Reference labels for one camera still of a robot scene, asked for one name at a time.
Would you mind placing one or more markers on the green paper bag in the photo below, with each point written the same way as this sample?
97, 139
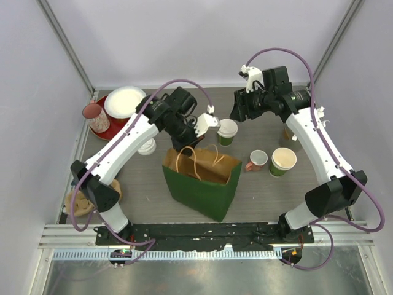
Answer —
202, 179

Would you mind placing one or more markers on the white slotted cable duct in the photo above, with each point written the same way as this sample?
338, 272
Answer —
109, 254

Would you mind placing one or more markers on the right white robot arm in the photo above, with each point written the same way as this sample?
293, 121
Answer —
339, 185

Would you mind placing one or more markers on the small pink espresso cup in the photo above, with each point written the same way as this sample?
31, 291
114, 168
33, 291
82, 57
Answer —
257, 160

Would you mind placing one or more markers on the green paper cup stack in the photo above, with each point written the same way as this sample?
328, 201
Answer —
282, 160

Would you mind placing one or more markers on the cup of wrapped straws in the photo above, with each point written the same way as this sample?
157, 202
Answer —
289, 140

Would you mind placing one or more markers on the red round plate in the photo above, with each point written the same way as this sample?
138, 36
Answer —
116, 124

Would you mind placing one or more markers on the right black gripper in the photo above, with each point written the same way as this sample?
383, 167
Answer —
242, 98

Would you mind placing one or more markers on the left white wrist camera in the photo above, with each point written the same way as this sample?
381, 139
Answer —
206, 121

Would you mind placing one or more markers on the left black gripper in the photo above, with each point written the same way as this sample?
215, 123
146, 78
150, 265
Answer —
192, 142

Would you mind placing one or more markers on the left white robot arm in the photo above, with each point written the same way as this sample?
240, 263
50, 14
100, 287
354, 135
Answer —
147, 116

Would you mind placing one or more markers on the spare white lid stack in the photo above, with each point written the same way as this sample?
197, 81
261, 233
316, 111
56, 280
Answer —
148, 147

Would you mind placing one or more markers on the white paper plate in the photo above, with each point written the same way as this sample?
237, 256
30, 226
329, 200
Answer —
121, 103

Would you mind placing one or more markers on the cardboard cup carrier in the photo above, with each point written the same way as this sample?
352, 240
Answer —
82, 206

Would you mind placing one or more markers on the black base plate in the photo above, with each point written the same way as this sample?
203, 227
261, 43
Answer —
207, 237

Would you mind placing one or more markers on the pink floral mug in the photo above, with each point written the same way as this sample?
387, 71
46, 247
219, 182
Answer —
96, 117

